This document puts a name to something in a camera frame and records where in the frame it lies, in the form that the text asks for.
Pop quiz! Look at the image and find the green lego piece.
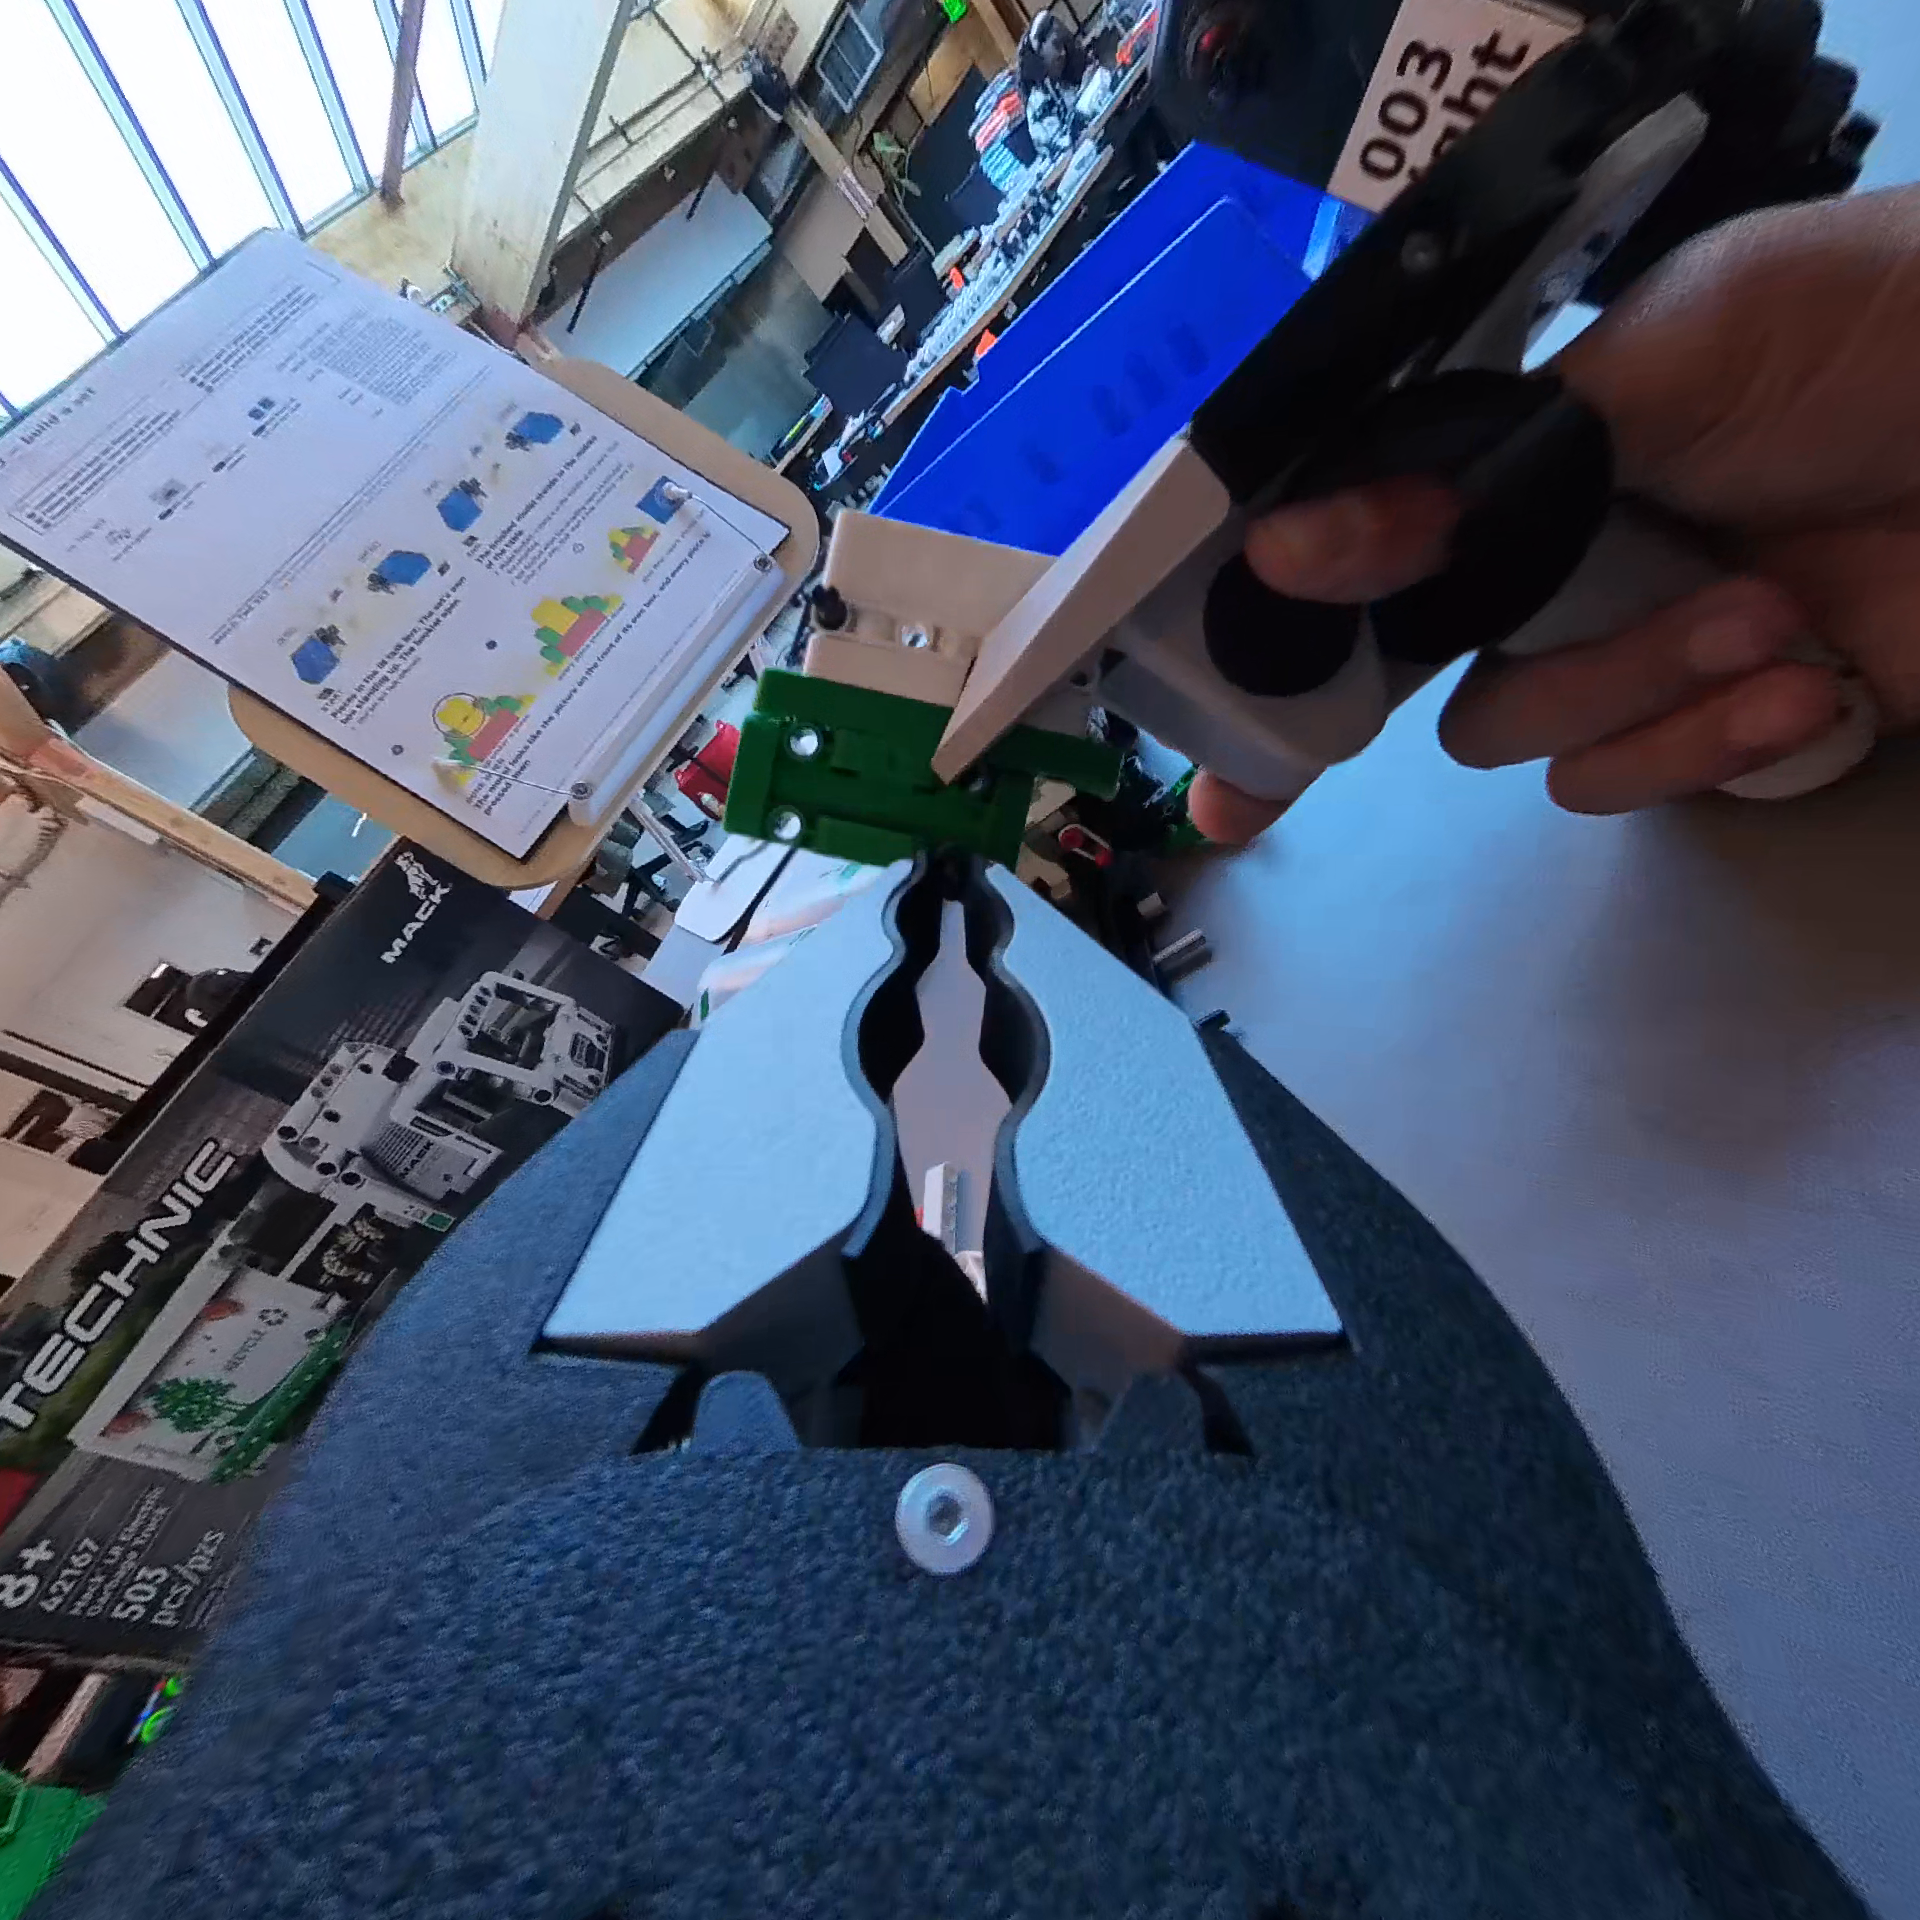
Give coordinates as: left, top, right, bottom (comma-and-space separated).
719, 666, 1125, 873

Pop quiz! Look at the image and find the lego instruction booklet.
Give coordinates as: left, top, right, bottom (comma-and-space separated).
682, 857, 861, 1003

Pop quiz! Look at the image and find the green plastic bin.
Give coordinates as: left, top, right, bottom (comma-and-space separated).
0, 1766, 81, 1893

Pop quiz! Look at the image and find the large window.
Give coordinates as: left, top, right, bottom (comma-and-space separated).
0, 0, 504, 422

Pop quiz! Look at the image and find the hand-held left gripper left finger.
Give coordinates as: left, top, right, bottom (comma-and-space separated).
544, 857, 967, 1446

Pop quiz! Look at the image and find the person's right hand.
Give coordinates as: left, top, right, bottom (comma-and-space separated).
1191, 186, 1920, 849

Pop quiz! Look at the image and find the lego truck model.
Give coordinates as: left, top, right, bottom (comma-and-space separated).
1025, 770, 1202, 919

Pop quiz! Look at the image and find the black lego set box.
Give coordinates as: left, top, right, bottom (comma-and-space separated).
0, 836, 688, 1670

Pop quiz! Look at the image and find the blue plastic bin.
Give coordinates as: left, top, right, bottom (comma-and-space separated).
865, 142, 1374, 559

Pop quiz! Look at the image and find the printed instruction sheet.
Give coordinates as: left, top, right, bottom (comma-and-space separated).
0, 224, 795, 862

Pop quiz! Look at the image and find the wooden document stand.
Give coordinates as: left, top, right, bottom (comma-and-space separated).
0, 224, 822, 896

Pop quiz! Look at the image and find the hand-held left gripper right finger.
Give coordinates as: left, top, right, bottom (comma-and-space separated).
962, 859, 1345, 1446

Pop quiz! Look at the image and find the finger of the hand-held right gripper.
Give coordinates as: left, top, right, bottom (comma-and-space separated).
928, 430, 1251, 792

